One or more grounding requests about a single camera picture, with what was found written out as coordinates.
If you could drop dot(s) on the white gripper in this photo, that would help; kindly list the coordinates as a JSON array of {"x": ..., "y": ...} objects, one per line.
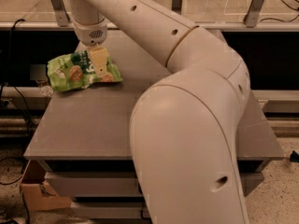
[{"x": 92, "y": 34}]

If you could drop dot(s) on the green rice chip bag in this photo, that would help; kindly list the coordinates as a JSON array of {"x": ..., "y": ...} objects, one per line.
[{"x": 75, "y": 71}]

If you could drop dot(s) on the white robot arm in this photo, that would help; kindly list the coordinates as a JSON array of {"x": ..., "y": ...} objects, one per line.
[{"x": 183, "y": 128}]

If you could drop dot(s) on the upper grey drawer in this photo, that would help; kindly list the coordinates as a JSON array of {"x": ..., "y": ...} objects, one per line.
[{"x": 125, "y": 185}]

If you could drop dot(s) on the grey drawer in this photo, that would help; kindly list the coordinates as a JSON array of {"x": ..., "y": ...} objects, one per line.
[
  {"x": 110, "y": 210},
  {"x": 125, "y": 185}
]

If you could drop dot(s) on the cardboard box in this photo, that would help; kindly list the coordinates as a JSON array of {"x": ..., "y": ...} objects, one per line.
[{"x": 38, "y": 194}]

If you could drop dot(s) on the lower grey drawer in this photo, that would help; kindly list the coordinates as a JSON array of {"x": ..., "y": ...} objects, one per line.
[{"x": 110, "y": 210}]

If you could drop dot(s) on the black plug on floor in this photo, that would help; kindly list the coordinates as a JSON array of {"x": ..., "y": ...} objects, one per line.
[{"x": 294, "y": 157}]

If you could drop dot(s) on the left metal bracket post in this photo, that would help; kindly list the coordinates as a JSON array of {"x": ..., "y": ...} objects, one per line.
[{"x": 60, "y": 12}]

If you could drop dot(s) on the right metal bracket post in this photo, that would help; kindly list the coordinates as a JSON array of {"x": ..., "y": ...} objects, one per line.
[{"x": 252, "y": 16}]

